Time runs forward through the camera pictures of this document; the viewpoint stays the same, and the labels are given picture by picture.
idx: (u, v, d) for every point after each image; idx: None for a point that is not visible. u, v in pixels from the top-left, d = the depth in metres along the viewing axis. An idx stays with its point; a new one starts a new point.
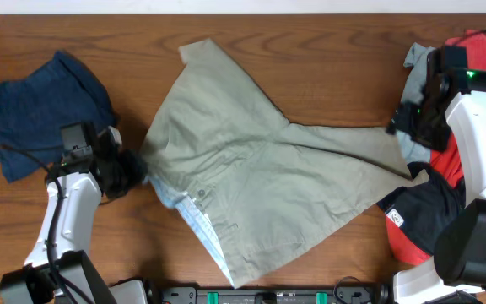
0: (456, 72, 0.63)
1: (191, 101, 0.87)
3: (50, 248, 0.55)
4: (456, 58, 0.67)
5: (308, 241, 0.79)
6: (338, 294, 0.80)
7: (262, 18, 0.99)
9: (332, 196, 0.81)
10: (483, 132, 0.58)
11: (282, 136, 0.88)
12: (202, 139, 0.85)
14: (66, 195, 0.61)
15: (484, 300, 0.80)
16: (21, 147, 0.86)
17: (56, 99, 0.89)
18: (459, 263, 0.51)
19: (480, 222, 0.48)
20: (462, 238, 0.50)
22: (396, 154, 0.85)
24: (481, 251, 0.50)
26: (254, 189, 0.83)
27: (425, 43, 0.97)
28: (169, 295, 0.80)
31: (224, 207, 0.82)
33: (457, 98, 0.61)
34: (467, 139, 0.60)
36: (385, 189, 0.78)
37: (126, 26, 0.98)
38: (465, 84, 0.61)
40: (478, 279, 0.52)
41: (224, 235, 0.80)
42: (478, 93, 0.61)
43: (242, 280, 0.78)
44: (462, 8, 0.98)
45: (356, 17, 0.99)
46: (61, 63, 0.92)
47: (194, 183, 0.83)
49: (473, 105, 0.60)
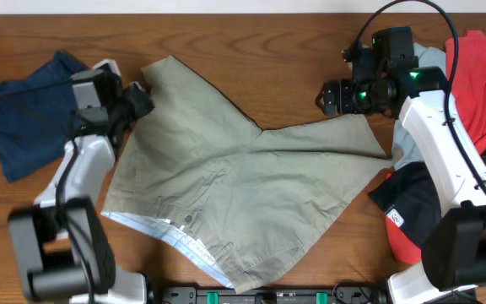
0: (402, 76, 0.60)
1: (160, 123, 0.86)
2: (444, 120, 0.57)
3: (59, 192, 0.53)
4: (398, 50, 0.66)
5: (305, 243, 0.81)
6: (338, 294, 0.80)
7: (262, 18, 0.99)
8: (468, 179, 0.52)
9: (318, 193, 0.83)
10: (441, 134, 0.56)
11: (256, 144, 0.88)
12: (177, 160, 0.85)
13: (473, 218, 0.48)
14: (80, 152, 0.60)
15: (484, 299, 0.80)
16: (23, 147, 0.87)
17: (56, 98, 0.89)
18: (449, 273, 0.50)
19: (458, 233, 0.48)
20: (448, 248, 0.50)
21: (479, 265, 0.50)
22: (369, 138, 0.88)
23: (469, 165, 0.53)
24: (469, 257, 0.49)
26: (240, 204, 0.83)
27: (425, 44, 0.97)
28: (169, 295, 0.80)
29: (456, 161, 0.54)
31: (215, 227, 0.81)
33: (407, 102, 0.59)
34: (427, 144, 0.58)
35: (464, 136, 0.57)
36: (368, 176, 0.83)
37: (126, 26, 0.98)
38: (413, 87, 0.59)
40: (470, 282, 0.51)
41: (220, 255, 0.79)
42: (427, 92, 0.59)
43: (245, 286, 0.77)
44: (462, 8, 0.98)
45: (357, 16, 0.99)
46: (61, 62, 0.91)
47: (177, 210, 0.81)
49: (424, 105, 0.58)
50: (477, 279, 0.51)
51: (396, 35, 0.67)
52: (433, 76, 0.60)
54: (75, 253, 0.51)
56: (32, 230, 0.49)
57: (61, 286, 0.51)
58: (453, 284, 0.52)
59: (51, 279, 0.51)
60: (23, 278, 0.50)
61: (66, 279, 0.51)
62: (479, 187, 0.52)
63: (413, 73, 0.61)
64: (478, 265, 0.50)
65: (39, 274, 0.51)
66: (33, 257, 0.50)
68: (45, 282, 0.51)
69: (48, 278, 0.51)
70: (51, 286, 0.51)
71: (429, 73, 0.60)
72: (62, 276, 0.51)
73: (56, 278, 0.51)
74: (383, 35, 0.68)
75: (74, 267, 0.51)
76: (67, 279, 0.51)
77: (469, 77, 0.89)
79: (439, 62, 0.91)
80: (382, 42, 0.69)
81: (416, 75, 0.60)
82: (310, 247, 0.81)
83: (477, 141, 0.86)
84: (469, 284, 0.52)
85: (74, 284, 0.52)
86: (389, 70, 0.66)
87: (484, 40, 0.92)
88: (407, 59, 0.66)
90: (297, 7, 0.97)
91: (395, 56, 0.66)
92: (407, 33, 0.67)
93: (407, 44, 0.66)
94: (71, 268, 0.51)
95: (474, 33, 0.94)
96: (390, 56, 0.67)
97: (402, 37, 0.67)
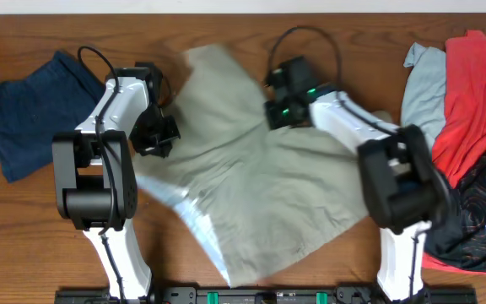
0: (303, 94, 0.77)
1: (201, 101, 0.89)
2: (338, 104, 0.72)
3: (99, 122, 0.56)
4: (300, 73, 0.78)
5: (307, 246, 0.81)
6: (338, 294, 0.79)
7: (261, 18, 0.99)
8: (362, 127, 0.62)
9: (332, 202, 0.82)
10: (336, 111, 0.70)
11: (279, 140, 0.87)
12: (204, 136, 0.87)
13: (377, 147, 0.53)
14: (121, 91, 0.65)
15: (483, 299, 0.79)
16: (21, 147, 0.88)
17: (56, 99, 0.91)
18: (383, 207, 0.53)
19: (368, 164, 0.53)
20: (369, 181, 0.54)
21: (404, 192, 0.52)
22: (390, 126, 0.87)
23: (359, 120, 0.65)
24: (390, 182, 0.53)
26: (254, 193, 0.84)
27: (425, 43, 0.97)
28: (169, 295, 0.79)
29: (352, 121, 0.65)
31: (225, 208, 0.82)
33: (313, 106, 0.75)
34: (335, 125, 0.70)
35: (358, 109, 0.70)
36: None
37: (125, 26, 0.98)
38: (312, 97, 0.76)
40: (408, 213, 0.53)
41: (223, 236, 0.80)
42: (323, 95, 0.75)
43: (239, 279, 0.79)
44: (463, 8, 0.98)
45: (356, 16, 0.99)
46: (61, 63, 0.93)
47: (194, 184, 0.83)
49: (321, 103, 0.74)
50: (412, 211, 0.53)
51: (295, 63, 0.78)
52: (328, 88, 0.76)
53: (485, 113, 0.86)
54: (106, 181, 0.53)
56: (70, 151, 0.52)
57: (89, 207, 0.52)
58: (394, 219, 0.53)
59: (79, 198, 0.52)
60: (57, 193, 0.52)
61: (94, 202, 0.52)
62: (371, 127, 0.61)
63: (310, 90, 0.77)
64: (407, 192, 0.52)
65: (72, 191, 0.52)
66: (68, 177, 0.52)
68: (76, 198, 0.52)
69: (80, 196, 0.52)
70: (79, 204, 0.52)
71: (322, 88, 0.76)
72: (91, 197, 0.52)
73: (86, 196, 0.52)
74: (285, 65, 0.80)
75: (103, 192, 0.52)
76: (94, 201, 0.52)
77: (468, 78, 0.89)
79: (439, 62, 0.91)
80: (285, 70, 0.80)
81: (313, 91, 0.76)
82: (311, 251, 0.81)
83: (477, 141, 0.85)
84: (410, 215, 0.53)
85: (99, 208, 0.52)
86: (296, 92, 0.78)
87: (484, 40, 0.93)
88: (310, 81, 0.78)
90: (297, 7, 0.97)
91: (297, 78, 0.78)
92: (301, 59, 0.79)
93: (303, 68, 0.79)
94: (99, 191, 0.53)
95: (474, 33, 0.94)
96: (294, 81, 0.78)
97: (299, 64, 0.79)
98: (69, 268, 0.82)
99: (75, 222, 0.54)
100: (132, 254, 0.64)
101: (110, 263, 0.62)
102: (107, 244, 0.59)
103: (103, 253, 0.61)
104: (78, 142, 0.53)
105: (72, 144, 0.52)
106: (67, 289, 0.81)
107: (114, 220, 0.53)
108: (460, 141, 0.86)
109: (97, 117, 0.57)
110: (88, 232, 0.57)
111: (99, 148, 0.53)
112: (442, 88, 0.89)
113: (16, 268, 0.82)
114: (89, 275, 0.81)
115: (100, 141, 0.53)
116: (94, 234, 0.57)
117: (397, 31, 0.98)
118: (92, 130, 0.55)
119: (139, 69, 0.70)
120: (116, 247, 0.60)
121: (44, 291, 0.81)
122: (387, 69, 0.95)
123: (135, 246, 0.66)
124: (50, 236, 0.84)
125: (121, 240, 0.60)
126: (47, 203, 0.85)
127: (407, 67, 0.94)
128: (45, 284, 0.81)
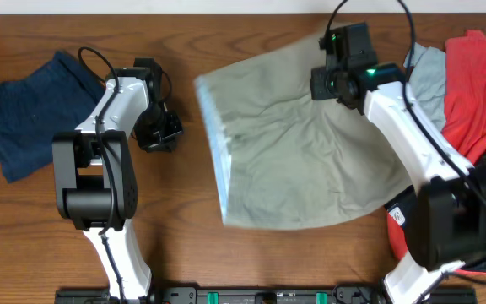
0: (359, 74, 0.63)
1: (278, 61, 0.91)
2: (404, 106, 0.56)
3: (99, 122, 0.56)
4: (358, 46, 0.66)
5: (307, 218, 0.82)
6: (338, 294, 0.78)
7: (261, 18, 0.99)
8: (434, 156, 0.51)
9: (347, 192, 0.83)
10: (402, 118, 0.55)
11: (324, 121, 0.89)
12: (264, 92, 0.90)
13: (445, 188, 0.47)
14: (120, 91, 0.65)
15: (483, 299, 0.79)
16: (22, 147, 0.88)
17: (56, 99, 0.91)
18: (430, 249, 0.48)
19: (432, 208, 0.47)
20: (426, 225, 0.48)
21: (459, 239, 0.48)
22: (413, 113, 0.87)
23: (430, 143, 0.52)
24: (447, 229, 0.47)
26: (282, 152, 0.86)
27: (425, 43, 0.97)
28: (169, 295, 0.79)
29: (419, 139, 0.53)
31: (251, 158, 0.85)
33: (368, 95, 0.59)
34: (393, 133, 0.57)
35: (425, 117, 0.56)
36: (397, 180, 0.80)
37: (125, 26, 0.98)
38: (371, 84, 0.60)
40: (456, 255, 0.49)
41: (237, 180, 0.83)
42: (386, 84, 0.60)
43: (232, 220, 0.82)
44: (462, 8, 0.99)
45: (357, 17, 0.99)
46: (61, 63, 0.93)
47: (234, 125, 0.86)
49: (384, 94, 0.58)
50: (459, 255, 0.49)
51: (352, 33, 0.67)
52: (390, 71, 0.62)
53: (485, 113, 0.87)
54: (106, 181, 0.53)
56: (70, 152, 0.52)
57: (89, 207, 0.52)
58: (438, 263, 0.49)
59: (79, 198, 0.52)
60: (57, 193, 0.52)
61: (94, 202, 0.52)
62: (445, 162, 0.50)
63: (369, 71, 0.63)
64: (460, 239, 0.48)
65: (72, 192, 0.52)
66: (68, 177, 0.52)
68: (76, 198, 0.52)
69: (80, 196, 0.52)
70: (79, 204, 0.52)
71: (384, 68, 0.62)
72: (92, 197, 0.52)
73: (86, 196, 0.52)
74: (342, 32, 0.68)
75: (103, 191, 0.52)
76: (94, 201, 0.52)
77: (468, 78, 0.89)
79: (439, 62, 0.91)
80: (341, 39, 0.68)
81: (373, 72, 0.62)
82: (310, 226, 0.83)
83: (477, 141, 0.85)
84: (455, 259, 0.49)
85: (99, 208, 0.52)
86: (348, 67, 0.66)
87: (484, 40, 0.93)
88: (369, 56, 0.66)
90: (297, 7, 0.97)
91: (353, 52, 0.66)
92: (364, 29, 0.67)
93: (362, 41, 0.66)
94: (99, 191, 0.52)
95: (475, 33, 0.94)
96: (349, 53, 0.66)
97: (358, 35, 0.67)
98: (69, 268, 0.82)
99: (75, 222, 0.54)
100: (132, 253, 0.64)
101: (111, 263, 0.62)
102: (107, 244, 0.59)
103: (103, 253, 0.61)
104: (78, 142, 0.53)
105: (72, 145, 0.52)
106: (67, 289, 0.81)
107: (114, 219, 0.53)
108: (460, 142, 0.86)
109: (96, 116, 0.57)
110: (87, 232, 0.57)
111: (99, 148, 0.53)
112: (443, 88, 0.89)
113: (16, 268, 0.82)
114: (89, 275, 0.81)
115: (100, 140, 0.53)
116: (94, 234, 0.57)
117: (397, 31, 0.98)
118: (92, 130, 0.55)
119: (139, 69, 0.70)
120: (116, 247, 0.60)
121: (44, 291, 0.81)
122: None
123: (135, 246, 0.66)
124: (49, 236, 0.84)
125: (121, 241, 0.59)
126: (47, 203, 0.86)
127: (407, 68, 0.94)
128: (45, 284, 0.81)
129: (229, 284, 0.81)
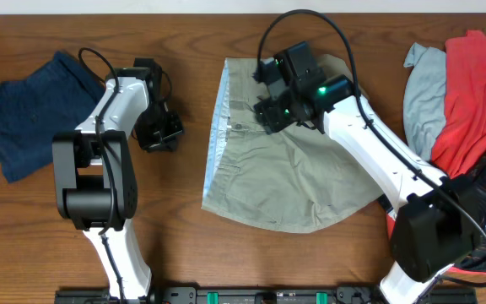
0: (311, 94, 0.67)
1: None
2: (364, 123, 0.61)
3: (99, 122, 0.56)
4: (301, 67, 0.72)
5: (283, 218, 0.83)
6: (338, 294, 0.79)
7: (261, 18, 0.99)
8: (404, 173, 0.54)
9: (322, 199, 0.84)
10: (364, 137, 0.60)
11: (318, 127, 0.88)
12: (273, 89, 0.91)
13: (421, 206, 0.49)
14: (121, 91, 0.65)
15: (483, 299, 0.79)
16: (22, 147, 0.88)
17: (56, 99, 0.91)
18: (420, 265, 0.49)
19: (413, 227, 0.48)
20: (410, 242, 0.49)
21: (444, 247, 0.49)
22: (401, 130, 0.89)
23: (398, 160, 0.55)
24: (432, 242, 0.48)
26: (272, 149, 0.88)
27: (425, 43, 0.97)
28: (169, 295, 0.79)
29: (389, 160, 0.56)
31: (245, 149, 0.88)
33: (326, 117, 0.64)
34: (359, 150, 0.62)
35: (386, 132, 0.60)
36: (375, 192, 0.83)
37: (125, 26, 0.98)
38: (326, 103, 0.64)
40: (445, 264, 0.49)
41: (225, 170, 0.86)
42: (339, 102, 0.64)
43: (212, 208, 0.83)
44: (462, 8, 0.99)
45: (356, 17, 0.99)
46: (61, 63, 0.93)
47: (240, 114, 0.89)
49: (339, 114, 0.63)
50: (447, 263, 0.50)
51: (292, 56, 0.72)
52: (341, 84, 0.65)
53: (485, 113, 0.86)
54: (106, 181, 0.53)
56: (70, 151, 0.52)
57: (89, 208, 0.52)
58: (429, 275, 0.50)
59: (79, 198, 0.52)
60: (57, 192, 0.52)
61: (93, 202, 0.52)
62: (418, 177, 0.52)
63: (321, 89, 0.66)
64: (445, 248, 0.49)
65: (72, 192, 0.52)
66: (67, 176, 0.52)
68: (75, 198, 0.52)
69: (79, 196, 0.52)
70: (79, 204, 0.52)
71: (335, 82, 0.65)
72: (91, 197, 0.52)
73: (85, 197, 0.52)
74: (283, 56, 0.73)
75: (102, 192, 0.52)
76: (94, 202, 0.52)
77: (468, 78, 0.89)
79: (439, 62, 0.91)
80: (284, 63, 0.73)
81: (324, 89, 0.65)
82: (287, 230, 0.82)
83: (477, 141, 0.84)
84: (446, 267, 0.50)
85: (99, 208, 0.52)
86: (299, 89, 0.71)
87: (483, 40, 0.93)
88: (314, 73, 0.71)
90: (297, 8, 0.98)
91: (299, 73, 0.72)
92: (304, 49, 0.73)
93: (305, 61, 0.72)
94: (99, 191, 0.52)
95: (474, 33, 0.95)
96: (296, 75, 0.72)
97: (299, 56, 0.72)
98: (69, 267, 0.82)
99: (75, 222, 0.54)
100: (132, 253, 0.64)
101: (111, 263, 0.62)
102: (107, 244, 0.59)
103: (103, 253, 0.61)
104: (78, 142, 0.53)
105: (72, 144, 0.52)
106: (67, 289, 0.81)
107: (114, 220, 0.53)
108: (461, 141, 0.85)
109: (97, 116, 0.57)
110: (87, 232, 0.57)
111: (99, 148, 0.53)
112: (442, 88, 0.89)
113: (15, 268, 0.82)
114: (89, 275, 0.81)
115: (100, 141, 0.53)
116: (94, 234, 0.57)
117: (397, 31, 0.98)
118: (92, 129, 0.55)
119: (139, 70, 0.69)
120: (116, 248, 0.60)
121: (44, 291, 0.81)
122: (386, 69, 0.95)
123: (135, 246, 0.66)
124: (49, 236, 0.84)
125: (121, 241, 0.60)
126: (47, 203, 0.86)
127: (407, 67, 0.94)
128: (45, 284, 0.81)
129: (229, 284, 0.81)
